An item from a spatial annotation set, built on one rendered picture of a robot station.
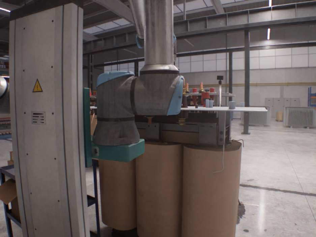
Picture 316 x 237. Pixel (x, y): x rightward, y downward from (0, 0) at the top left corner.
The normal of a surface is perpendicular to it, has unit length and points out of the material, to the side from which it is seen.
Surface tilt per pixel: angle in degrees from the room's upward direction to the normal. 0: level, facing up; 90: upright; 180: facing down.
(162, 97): 100
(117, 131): 70
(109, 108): 90
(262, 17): 90
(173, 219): 90
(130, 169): 90
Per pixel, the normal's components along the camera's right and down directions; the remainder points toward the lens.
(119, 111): 0.36, 0.07
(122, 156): -0.32, 0.07
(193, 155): -0.68, 0.06
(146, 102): -0.12, 0.42
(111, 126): -0.04, -0.27
